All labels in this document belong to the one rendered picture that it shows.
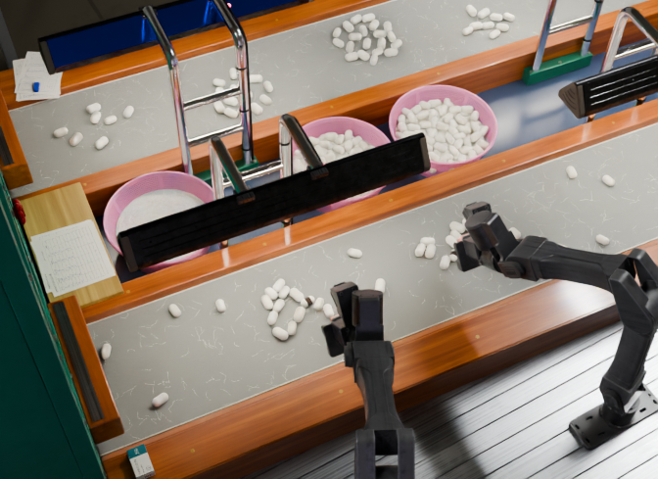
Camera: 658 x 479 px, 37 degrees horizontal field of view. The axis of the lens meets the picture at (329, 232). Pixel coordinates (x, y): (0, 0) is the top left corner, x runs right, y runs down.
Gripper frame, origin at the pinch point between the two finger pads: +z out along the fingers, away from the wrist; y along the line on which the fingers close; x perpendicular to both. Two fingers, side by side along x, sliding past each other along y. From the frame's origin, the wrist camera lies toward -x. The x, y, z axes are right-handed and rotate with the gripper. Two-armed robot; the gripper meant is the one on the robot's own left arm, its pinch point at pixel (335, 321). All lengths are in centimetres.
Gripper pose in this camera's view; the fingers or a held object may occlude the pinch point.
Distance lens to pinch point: 198.7
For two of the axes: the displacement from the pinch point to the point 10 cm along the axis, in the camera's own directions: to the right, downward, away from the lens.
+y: -9.1, 3.2, -2.7
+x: 2.5, 9.4, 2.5
